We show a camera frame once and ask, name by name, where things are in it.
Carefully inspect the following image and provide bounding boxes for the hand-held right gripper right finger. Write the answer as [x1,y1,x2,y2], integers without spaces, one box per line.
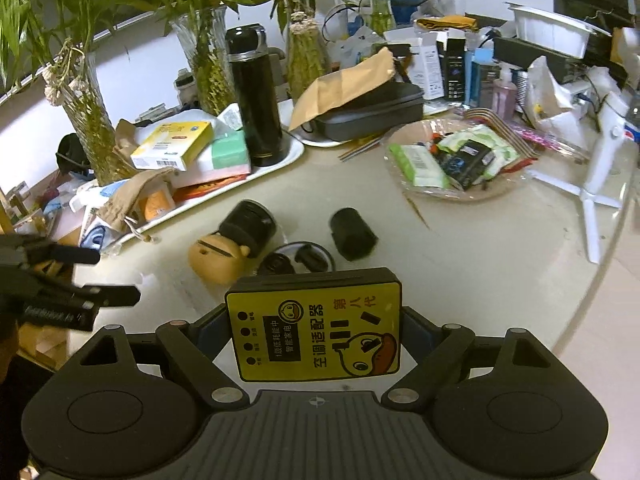
[382,306,551,409]

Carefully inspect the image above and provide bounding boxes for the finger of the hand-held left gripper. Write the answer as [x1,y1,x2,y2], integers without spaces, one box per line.
[0,235,102,274]
[22,284,142,333]

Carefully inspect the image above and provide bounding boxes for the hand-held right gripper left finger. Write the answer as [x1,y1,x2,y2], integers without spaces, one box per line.
[80,304,251,411]

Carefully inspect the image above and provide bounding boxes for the brown round toy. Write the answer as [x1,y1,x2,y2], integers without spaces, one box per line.
[188,232,252,286]

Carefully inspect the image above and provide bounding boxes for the yellow adapter box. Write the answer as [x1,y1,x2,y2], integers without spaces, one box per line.
[224,267,403,383]

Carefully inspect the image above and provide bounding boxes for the ribbed black cylinder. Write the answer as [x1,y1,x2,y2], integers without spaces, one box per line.
[219,200,277,259]

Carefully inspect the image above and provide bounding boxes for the black tape roll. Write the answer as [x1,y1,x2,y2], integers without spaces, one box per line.
[260,241,336,277]

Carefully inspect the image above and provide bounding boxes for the small black round cap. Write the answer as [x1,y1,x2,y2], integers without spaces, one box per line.
[262,252,293,275]

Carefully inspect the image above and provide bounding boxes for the orange packet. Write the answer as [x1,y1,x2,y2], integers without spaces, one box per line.
[137,185,177,221]

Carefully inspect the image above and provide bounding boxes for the black pouch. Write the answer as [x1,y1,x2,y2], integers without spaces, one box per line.
[55,132,94,177]

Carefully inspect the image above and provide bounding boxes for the plain black cylinder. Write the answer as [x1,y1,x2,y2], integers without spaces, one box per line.
[328,207,377,262]

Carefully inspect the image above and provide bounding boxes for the red flat packet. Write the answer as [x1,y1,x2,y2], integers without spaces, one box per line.
[172,175,249,202]

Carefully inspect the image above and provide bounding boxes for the glass bowl of snacks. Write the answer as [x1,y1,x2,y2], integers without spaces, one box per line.
[385,119,542,204]

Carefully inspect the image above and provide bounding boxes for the yellow medicine box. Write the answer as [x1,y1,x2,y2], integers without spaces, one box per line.
[131,121,215,172]

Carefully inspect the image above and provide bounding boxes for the green wipes packet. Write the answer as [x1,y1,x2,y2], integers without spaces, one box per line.
[389,144,451,191]

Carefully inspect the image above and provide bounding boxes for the black snack packet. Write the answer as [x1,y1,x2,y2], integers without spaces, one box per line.
[435,140,496,191]

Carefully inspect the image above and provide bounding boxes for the green tissue pack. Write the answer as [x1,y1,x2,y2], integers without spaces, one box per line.
[210,130,251,174]

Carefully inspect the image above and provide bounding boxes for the metal chopsticks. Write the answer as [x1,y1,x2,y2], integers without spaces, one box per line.
[339,136,390,163]

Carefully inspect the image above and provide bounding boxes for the white tray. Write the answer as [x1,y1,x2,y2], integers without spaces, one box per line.
[70,100,306,257]

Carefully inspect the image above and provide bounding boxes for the green white snack packet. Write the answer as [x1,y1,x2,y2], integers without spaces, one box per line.
[445,125,519,181]

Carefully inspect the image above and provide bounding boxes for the grey zip case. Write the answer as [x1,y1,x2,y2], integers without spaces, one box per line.
[306,82,426,144]

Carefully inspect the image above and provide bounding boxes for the black thermos bottle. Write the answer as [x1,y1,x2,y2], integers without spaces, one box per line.
[225,23,289,167]

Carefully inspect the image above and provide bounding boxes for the pink liquid bottle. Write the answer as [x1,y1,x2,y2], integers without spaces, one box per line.
[492,66,517,119]

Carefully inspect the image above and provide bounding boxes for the brown paper envelope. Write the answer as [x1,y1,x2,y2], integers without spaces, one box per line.
[289,47,396,132]

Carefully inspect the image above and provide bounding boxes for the blue carton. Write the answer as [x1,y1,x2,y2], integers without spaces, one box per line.
[470,47,501,109]

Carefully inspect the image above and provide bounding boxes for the black printed carton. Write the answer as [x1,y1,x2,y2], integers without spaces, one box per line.
[444,38,469,106]

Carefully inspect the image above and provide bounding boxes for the white tripod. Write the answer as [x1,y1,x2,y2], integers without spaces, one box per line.
[530,92,632,265]

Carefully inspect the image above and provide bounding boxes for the white carton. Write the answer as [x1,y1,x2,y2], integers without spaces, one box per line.
[410,35,448,101]

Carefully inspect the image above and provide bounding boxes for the glass vase with dried flowers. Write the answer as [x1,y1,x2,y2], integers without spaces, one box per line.
[270,0,335,104]

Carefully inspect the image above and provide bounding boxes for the printed white plastic bag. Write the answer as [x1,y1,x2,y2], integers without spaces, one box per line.
[329,24,387,69]

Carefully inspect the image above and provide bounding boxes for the black flat box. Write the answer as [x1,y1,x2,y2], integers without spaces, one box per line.
[492,35,587,84]

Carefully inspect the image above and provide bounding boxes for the orange cloth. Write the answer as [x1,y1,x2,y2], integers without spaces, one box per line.
[416,16,477,32]

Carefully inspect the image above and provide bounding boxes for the white food container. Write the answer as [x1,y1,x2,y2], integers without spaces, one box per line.
[506,2,613,60]

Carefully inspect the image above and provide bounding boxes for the brown drawstring pouch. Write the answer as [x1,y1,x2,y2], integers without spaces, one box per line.
[97,168,177,234]

